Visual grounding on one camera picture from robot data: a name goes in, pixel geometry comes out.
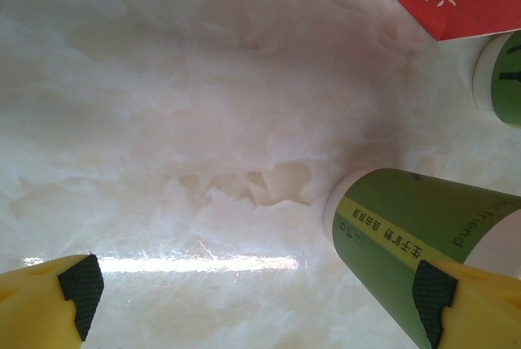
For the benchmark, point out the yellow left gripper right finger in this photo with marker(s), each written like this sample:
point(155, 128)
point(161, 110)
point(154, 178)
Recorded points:
point(476, 308)

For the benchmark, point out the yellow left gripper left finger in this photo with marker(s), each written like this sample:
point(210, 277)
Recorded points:
point(36, 308)

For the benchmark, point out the green paper coffee cup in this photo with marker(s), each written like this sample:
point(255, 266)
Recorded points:
point(399, 210)

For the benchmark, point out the red white paper gift bag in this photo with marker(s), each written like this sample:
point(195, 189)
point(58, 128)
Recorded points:
point(468, 3)

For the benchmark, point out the green paper cup stack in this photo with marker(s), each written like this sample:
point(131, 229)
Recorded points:
point(504, 88)

